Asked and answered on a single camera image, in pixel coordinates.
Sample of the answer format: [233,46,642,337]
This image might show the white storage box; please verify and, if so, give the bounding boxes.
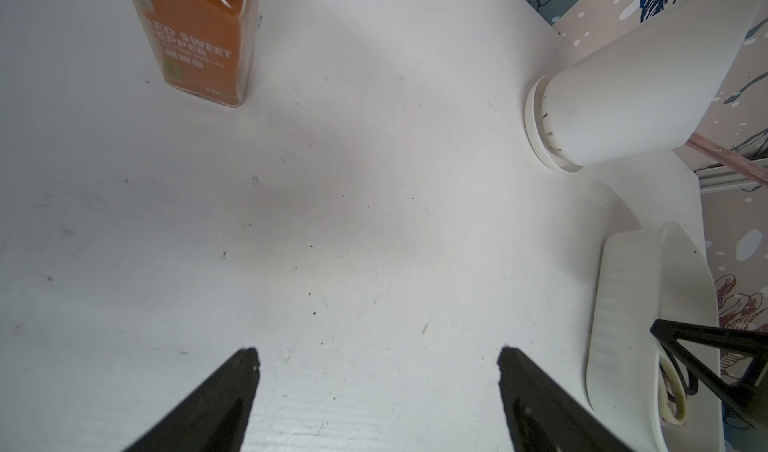
[586,222,724,451]

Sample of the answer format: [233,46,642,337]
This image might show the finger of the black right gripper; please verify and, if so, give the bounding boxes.
[650,319,767,428]

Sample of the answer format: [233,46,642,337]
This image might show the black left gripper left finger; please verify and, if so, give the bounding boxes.
[127,348,260,452]

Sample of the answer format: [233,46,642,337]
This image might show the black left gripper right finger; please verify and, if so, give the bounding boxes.
[497,347,629,451]

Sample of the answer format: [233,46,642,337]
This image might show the white utensil holder cup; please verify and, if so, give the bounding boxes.
[525,0,761,174]

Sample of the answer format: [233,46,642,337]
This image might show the cream kitchen scissors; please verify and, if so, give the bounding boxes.
[658,349,688,426]

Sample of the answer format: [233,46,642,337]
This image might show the orange paprika spice jar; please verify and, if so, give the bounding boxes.
[132,0,259,108]

